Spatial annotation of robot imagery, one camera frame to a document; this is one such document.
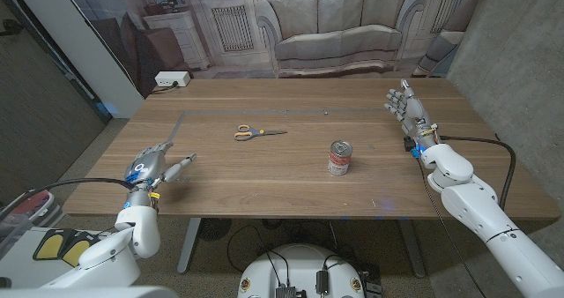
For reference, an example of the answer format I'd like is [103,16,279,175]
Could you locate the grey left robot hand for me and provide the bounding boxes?
[124,141,198,210]

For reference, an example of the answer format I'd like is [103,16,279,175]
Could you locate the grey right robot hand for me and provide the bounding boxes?
[383,78,442,152]

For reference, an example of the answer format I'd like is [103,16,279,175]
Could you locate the black adapter on robot base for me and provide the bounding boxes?
[315,268,330,296]

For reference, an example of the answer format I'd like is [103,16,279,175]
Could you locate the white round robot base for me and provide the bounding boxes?
[237,243,367,298]

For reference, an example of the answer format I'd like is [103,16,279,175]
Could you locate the red white tomato can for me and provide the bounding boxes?
[327,139,354,177]

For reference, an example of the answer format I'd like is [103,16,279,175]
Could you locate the grey table leg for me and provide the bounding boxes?
[176,218,202,275]
[398,220,427,279]

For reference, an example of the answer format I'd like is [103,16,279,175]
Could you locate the dark round floor object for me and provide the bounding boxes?
[197,218,233,243]

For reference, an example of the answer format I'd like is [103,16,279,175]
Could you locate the white power strip box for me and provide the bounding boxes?
[154,71,191,88]

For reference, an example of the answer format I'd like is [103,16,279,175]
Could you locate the yellow black foot pedal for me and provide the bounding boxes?
[33,230,66,261]
[61,235,96,267]

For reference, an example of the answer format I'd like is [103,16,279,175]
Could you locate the printed living room backdrop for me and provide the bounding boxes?
[56,0,499,100]

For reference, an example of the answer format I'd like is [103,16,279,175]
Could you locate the red item in plastic case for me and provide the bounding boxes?
[2,187,61,227]

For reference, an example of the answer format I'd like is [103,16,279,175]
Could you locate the grey tape line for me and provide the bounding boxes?
[167,108,391,144]

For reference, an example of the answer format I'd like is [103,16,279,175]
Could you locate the clear plastic box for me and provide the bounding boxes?
[0,212,34,260]

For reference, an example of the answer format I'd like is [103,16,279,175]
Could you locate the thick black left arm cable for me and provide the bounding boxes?
[0,176,136,222]

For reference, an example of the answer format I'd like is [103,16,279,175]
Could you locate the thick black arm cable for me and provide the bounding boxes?
[440,134,517,212]
[0,176,136,222]

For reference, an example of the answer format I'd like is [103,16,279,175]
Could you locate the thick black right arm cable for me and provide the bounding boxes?
[440,134,517,212]

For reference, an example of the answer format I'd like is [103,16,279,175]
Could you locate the orange handled scissors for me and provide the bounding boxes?
[233,124,288,142]

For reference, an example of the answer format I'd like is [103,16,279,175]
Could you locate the white wall pillar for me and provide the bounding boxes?
[8,0,145,119]

